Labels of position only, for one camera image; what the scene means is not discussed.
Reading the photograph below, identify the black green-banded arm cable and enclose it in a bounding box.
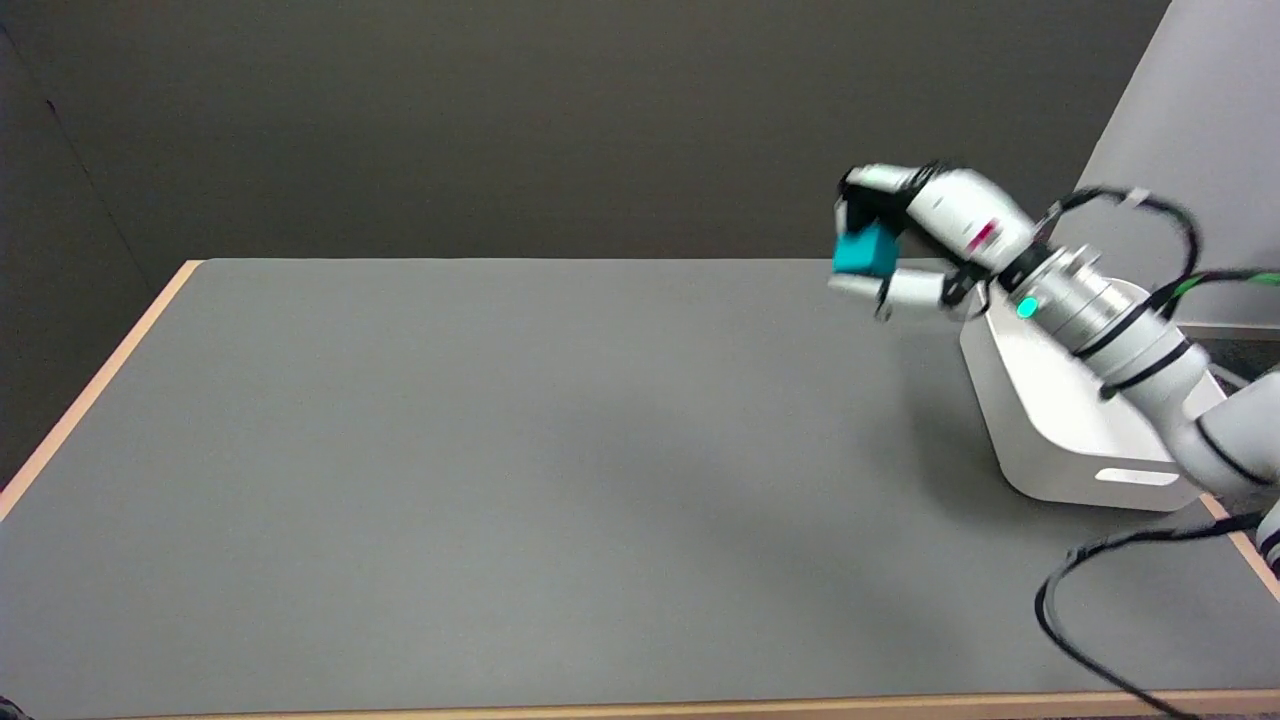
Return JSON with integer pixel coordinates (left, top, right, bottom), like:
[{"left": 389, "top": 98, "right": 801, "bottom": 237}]
[{"left": 1160, "top": 268, "right": 1280, "bottom": 311}]

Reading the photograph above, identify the black white-striped base cable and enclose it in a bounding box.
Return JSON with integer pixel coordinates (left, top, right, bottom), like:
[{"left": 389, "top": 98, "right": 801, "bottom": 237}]
[{"left": 1034, "top": 514, "right": 1263, "bottom": 720}]

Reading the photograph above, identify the white plastic bin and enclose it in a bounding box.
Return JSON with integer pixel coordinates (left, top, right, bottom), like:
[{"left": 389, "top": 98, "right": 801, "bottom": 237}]
[{"left": 959, "top": 278, "right": 1230, "bottom": 512}]

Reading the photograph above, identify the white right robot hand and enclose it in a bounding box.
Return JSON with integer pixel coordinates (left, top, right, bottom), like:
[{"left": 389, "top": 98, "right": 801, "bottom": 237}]
[{"left": 828, "top": 161, "right": 1038, "bottom": 322}]

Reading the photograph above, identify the blue wooden cube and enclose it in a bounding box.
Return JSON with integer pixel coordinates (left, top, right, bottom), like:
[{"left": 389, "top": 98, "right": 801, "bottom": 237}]
[{"left": 832, "top": 224, "right": 901, "bottom": 277}]

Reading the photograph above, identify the black looped hand cable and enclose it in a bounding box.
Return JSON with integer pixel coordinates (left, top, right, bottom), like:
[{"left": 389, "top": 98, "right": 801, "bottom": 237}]
[{"left": 1036, "top": 186, "right": 1200, "bottom": 311}]

